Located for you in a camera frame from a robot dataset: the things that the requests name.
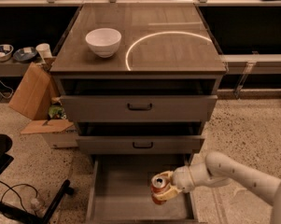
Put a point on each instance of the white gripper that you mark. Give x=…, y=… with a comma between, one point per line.
x=182, y=179

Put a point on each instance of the red coke can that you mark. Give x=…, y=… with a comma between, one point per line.
x=159, y=184

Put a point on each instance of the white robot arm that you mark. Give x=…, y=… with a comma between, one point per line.
x=217, y=170

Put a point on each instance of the grey bottom drawer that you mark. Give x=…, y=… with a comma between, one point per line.
x=120, y=192

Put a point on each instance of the grey drawer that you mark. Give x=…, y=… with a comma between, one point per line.
x=180, y=144
x=120, y=192
x=168, y=108

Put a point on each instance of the grey middle drawer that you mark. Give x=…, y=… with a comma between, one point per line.
x=180, y=144

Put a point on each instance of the grey drawer cabinet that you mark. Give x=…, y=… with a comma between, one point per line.
x=165, y=49

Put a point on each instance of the grey top drawer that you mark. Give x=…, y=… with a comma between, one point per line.
x=168, y=108

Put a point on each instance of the clear plastic bottle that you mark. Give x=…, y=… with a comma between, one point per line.
x=38, y=206

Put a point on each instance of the green snack bag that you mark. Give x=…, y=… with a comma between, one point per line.
x=56, y=112

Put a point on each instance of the white ceramic bowl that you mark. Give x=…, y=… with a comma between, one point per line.
x=103, y=42

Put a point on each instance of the open cardboard box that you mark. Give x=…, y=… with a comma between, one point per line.
x=32, y=99

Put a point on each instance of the white paper cup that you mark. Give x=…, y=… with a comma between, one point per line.
x=44, y=50

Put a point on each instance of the blue patterned bowl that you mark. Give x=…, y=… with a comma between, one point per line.
x=5, y=52

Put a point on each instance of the grey wall shelf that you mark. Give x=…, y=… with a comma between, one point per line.
x=12, y=68

